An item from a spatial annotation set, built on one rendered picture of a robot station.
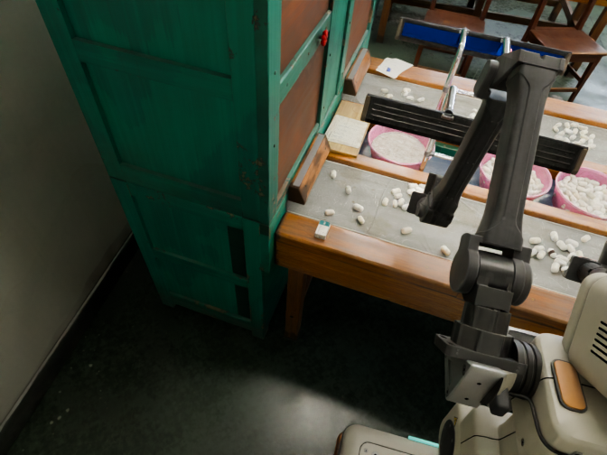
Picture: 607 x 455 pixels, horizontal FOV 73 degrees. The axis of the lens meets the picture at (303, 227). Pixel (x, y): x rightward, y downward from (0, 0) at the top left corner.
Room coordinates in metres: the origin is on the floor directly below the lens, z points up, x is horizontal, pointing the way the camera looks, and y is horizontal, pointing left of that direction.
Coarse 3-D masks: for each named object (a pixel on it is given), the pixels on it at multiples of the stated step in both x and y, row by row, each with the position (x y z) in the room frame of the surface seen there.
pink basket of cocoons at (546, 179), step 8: (488, 160) 1.30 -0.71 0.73; (480, 168) 1.21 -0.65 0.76; (536, 168) 1.26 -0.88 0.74; (544, 168) 1.24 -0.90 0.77; (480, 176) 1.21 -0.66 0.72; (544, 176) 1.21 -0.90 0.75; (480, 184) 1.20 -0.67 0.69; (488, 184) 1.14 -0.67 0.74; (544, 184) 1.18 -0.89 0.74; (544, 192) 1.10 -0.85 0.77
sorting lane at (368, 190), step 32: (320, 192) 1.02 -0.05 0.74; (352, 192) 1.03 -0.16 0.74; (384, 192) 1.05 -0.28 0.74; (352, 224) 0.89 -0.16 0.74; (384, 224) 0.90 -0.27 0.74; (416, 224) 0.91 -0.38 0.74; (544, 224) 0.97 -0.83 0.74; (448, 256) 0.79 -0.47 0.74; (544, 256) 0.83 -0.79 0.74; (544, 288) 0.70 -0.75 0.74; (576, 288) 0.72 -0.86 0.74
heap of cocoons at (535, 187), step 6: (486, 162) 1.27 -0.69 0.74; (492, 162) 1.29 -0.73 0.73; (486, 168) 1.23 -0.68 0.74; (492, 168) 1.24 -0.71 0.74; (480, 174) 1.20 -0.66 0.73; (486, 174) 1.19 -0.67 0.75; (534, 174) 1.22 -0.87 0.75; (534, 180) 1.20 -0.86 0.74; (534, 186) 1.16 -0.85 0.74; (540, 186) 1.16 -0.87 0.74; (528, 192) 1.12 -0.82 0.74; (534, 192) 1.12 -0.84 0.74
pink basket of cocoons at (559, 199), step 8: (584, 168) 1.26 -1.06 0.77; (560, 176) 1.22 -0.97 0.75; (576, 176) 1.25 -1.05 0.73; (584, 176) 1.25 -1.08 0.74; (600, 176) 1.24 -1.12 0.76; (560, 192) 1.11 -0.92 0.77; (552, 200) 1.16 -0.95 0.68; (560, 200) 1.10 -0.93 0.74; (568, 200) 1.07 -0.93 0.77; (560, 208) 1.09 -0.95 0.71; (568, 208) 1.07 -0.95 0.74; (576, 208) 1.04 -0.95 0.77; (592, 216) 1.01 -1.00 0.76
